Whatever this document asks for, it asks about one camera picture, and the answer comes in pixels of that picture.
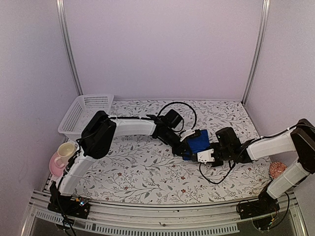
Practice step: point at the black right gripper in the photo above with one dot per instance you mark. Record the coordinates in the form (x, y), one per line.
(216, 164)

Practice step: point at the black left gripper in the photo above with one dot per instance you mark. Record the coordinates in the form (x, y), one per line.
(178, 150)

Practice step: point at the blue towel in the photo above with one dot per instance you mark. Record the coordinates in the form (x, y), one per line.
(197, 142)

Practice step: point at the white plastic basket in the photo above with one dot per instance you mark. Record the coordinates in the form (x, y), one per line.
(81, 112)

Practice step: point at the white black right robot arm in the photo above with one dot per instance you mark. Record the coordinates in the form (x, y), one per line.
(297, 141)

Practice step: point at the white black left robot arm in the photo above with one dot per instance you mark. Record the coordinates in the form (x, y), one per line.
(97, 137)

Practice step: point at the orange patterned round object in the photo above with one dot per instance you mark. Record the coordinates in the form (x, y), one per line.
(276, 169)

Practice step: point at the pink cup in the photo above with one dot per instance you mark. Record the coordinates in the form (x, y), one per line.
(67, 150)

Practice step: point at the pink plate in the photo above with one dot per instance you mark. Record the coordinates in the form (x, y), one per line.
(56, 164)

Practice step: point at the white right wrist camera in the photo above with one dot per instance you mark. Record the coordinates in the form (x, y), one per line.
(206, 156)

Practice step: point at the aluminium front rail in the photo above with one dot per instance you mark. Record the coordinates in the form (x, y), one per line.
(118, 219)

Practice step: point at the right aluminium frame post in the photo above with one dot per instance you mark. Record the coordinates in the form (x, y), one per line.
(258, 47)

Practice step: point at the aluminium frame post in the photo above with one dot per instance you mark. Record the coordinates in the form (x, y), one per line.
(258, 47)
(67, 44)

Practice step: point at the left aluminium frame post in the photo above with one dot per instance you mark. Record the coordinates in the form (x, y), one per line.
(67, 44)

